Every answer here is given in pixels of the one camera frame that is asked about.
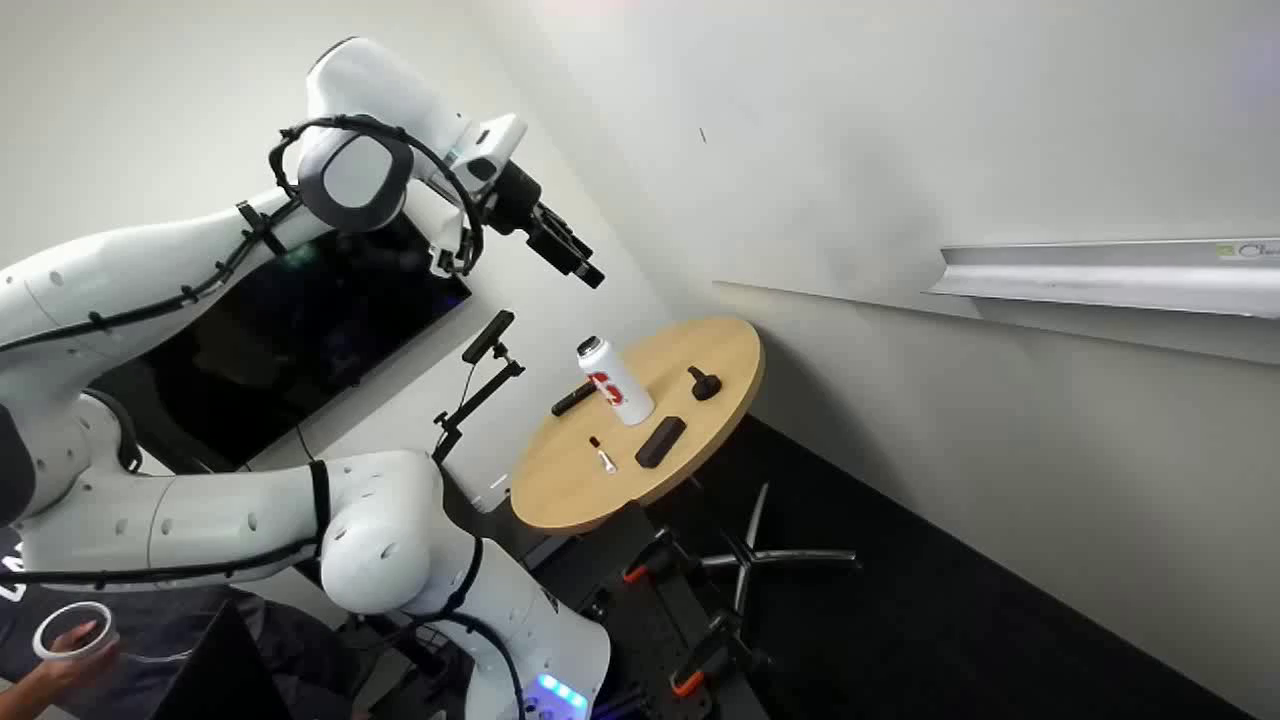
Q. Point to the small black tabletop device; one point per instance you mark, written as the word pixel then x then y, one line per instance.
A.
pixel 706 387

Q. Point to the black whiteboard eraser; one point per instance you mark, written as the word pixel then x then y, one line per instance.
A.
pixel 663 440

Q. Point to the metal whiteboard tray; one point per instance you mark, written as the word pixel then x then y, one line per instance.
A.
pixel 1107 281

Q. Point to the large black monitor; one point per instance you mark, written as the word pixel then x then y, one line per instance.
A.
pixel 265 345

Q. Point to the round wooden table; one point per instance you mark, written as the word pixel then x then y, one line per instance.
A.
pixel 573 486

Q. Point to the whiteboard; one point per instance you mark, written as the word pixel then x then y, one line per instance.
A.
pixel 932 133

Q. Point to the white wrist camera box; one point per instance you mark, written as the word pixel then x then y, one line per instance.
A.
pixel 488 147

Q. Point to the person right hand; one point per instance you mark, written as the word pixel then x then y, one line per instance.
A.
pixel 73 669

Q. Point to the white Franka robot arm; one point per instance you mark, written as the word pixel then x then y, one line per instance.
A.
pixel 162 515

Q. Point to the white bottle with black cap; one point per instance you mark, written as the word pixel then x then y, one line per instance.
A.
pixel 621 387

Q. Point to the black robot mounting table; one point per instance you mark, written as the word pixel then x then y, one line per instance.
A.
pixel 640 642

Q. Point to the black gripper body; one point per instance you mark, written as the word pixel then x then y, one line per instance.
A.
pixel 523 204

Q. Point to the black camera on stand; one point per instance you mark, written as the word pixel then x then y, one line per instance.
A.
pixel 485 336

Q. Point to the person right forearm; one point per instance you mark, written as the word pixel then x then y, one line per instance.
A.
pixel 18 703

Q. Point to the silver star pedestal base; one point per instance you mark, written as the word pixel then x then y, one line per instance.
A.
pixel 748 552

